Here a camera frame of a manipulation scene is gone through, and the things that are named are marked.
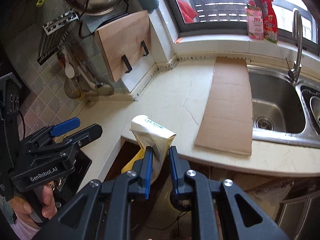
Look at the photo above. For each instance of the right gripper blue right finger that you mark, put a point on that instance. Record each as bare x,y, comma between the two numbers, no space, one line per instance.
191,185

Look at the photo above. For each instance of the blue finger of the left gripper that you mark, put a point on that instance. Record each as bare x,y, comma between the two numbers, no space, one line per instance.
65,127
83,137

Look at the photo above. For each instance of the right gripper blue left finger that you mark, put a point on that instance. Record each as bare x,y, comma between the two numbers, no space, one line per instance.
120,192

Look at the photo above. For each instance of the yellow white paper bag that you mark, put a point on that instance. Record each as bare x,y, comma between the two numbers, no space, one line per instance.
149,133

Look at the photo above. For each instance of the round black trash bin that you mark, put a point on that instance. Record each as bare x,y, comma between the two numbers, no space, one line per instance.
180,205

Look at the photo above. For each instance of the person's left hand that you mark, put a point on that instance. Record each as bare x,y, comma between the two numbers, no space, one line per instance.
23,209

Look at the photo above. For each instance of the mesh strainer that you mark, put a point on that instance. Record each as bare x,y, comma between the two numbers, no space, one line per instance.
72,88

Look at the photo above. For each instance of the steel ladle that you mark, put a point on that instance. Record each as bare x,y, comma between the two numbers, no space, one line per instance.
102,89

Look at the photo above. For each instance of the black stove top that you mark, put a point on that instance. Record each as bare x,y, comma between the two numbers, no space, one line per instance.
65,188

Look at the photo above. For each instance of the white rice spoon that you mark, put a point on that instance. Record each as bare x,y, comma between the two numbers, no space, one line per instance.
69,71

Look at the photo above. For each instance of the brown cardboard sheet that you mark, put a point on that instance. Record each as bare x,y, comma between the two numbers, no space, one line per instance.
227,123

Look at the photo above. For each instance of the wooden cutting board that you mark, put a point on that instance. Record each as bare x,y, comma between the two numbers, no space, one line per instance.
123,42

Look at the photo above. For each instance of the stainless steel sink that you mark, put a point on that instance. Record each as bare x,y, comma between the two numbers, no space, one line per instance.
282,108

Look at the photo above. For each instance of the red cloth outside window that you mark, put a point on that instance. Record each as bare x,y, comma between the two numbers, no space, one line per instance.
188,13

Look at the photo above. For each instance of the pink dish soap bottle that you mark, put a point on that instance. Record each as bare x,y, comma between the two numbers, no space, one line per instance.
254,21

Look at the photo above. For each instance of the red spray cleaner bottle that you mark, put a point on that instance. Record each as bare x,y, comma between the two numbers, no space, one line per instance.
269,21

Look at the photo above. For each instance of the steel gooseneck faucet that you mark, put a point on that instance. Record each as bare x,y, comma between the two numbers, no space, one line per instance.
297,33

